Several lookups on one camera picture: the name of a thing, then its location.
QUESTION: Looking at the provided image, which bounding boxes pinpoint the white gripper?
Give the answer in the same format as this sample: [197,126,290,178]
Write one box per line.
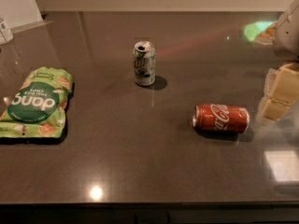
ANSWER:
[256,0,299,122]

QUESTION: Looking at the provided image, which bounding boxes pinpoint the red coke can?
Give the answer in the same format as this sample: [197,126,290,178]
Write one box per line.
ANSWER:
[192,104,249,133]

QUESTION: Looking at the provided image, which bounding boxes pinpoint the green white soda can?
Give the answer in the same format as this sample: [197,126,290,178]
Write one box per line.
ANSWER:
[133,41,156,87]

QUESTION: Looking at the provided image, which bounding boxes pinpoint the green chips bag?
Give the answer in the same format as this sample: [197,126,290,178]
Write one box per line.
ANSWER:
[0,67,73,138]

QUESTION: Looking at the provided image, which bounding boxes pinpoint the white bottle at left edge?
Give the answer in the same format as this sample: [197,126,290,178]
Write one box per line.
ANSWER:
[0,17,14,45]

